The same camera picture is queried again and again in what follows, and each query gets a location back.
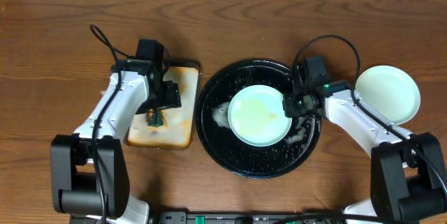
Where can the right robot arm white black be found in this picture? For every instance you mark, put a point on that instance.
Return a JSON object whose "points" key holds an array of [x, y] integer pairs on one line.
{"points": [[408, 173]]}

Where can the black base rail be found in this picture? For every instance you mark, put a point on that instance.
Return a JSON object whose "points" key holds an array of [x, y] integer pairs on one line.
{"points": [[180, 217]]}

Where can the yellow plate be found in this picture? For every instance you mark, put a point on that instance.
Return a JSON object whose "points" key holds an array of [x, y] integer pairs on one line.
{"points": [[399, 118]]}

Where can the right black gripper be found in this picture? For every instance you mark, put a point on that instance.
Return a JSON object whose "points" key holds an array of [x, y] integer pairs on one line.
{"points": [[291, 105]]}

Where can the round black serving tray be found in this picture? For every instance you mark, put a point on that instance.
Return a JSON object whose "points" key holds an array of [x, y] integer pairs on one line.
{"points": [[226, 149]]}

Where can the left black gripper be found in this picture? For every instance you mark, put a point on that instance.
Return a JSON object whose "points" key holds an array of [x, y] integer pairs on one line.
{"points": [[162, 102]]}

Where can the green yellow sponge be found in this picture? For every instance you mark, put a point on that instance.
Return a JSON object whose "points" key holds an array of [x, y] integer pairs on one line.
{"points": [[154, 118]]}

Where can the rectangular soapy water tray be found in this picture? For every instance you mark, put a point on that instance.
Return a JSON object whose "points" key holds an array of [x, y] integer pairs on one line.
{"points": [[175, 130]]}

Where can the light blue plate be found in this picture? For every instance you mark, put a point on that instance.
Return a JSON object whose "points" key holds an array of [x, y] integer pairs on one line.
{"points": [[256, 116], [389, 89]]}

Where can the light blue plate front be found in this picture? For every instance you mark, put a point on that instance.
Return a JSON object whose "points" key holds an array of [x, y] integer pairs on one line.
{"points": [[256, 116]]}

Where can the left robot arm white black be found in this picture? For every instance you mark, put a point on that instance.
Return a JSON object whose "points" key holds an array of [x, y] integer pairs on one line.
{"points": [[90, 181]]}

